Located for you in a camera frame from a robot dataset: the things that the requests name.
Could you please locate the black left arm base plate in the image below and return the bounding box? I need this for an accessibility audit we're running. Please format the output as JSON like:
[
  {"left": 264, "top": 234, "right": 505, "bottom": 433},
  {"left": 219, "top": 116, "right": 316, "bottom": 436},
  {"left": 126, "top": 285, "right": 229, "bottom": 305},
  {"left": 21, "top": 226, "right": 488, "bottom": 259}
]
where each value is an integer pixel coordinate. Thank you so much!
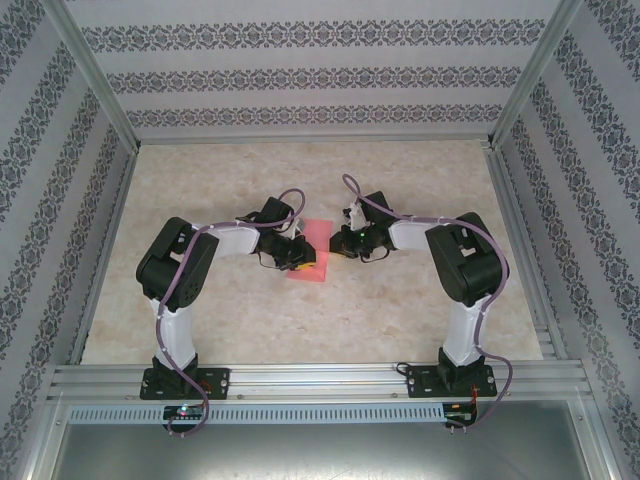
[{"left": 139, "top": 367, "right": 232, "bottom": 401}]

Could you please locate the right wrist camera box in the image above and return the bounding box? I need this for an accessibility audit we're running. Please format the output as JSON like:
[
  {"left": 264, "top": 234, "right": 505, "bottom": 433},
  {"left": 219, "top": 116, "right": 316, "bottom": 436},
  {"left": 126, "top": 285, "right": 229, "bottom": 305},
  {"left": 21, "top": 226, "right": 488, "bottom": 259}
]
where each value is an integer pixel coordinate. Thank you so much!
[{"left": 342, "top": 199, "right": 365, "bottom": 227}]

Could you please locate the pink square paper sheet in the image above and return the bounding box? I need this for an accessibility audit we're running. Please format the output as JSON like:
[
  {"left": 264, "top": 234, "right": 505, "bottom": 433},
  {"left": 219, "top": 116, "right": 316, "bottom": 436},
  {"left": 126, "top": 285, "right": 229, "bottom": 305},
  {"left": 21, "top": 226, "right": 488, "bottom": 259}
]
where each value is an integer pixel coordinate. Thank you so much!
[{"left": 284, "top": 218, "right": 335, "bottom": 284}]

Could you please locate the aluminium mounting rail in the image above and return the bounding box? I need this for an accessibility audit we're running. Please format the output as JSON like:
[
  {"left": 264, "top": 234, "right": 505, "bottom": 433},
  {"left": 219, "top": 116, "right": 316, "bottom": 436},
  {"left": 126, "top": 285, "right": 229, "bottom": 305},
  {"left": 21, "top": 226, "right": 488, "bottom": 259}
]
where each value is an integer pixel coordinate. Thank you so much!
[{"left": 47, "top": 360, "right": 586, "bottom": 401}]

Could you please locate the slotted grey cable duct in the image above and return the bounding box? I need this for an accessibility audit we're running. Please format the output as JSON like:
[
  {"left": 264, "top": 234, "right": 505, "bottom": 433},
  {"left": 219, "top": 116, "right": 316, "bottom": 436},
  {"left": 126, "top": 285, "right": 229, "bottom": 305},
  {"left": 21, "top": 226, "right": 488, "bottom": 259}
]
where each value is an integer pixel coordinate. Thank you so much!
[{"left": 67, "top": 403, "right": 446, "bottom": 424}]

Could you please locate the aluminium frame post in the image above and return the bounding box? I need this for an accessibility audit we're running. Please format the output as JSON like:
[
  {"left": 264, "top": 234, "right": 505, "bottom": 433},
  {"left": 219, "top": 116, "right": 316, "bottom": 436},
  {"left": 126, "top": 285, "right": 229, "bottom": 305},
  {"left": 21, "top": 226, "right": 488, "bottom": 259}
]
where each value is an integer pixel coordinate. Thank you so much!
[
  {"left": 47, "top": 0, "right": 141, "bottom": 151},
  {"left": 487, "top": 0, "right": 584, "bottom": 149}
]

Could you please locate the aluminium side rail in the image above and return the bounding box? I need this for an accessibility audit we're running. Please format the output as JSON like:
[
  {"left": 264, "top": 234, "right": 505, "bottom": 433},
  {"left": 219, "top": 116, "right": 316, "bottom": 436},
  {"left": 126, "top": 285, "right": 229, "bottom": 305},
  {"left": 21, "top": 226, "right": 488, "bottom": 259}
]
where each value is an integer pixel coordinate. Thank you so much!
[
  {"left": 69, "top": 144, "right": 141, "bottom": 365},
  {"left": 483, "top": 142, "right": 569, "bottom": 360}
]

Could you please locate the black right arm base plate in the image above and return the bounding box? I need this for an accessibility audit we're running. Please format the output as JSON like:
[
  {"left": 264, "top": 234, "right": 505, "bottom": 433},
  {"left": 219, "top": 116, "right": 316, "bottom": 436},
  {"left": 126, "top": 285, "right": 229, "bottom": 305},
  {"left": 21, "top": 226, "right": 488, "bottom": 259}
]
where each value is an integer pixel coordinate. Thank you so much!
[{"left": 407, "top": 364, "right": 499, "bottom": 400}]

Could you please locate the aluminium frame beam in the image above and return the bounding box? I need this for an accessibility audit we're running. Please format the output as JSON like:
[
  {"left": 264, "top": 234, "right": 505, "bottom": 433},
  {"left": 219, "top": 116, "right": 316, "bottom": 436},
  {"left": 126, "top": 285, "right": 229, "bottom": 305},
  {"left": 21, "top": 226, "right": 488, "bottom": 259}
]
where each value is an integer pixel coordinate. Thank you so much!
[
  {"left": 579, "top": 394, "right": 634, "bottom": 480},
  {"left": 14, "top": 394, "right": 69, "bottom": 480}
]

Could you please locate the grey metal sheet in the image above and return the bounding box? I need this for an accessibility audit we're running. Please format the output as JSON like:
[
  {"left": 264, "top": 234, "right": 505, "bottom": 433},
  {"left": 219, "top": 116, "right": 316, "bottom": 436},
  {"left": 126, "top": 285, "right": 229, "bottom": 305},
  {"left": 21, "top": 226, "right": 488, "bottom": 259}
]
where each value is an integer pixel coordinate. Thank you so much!
[{"left": 49, "top": 422, "right": 609, "bottom": 480}]

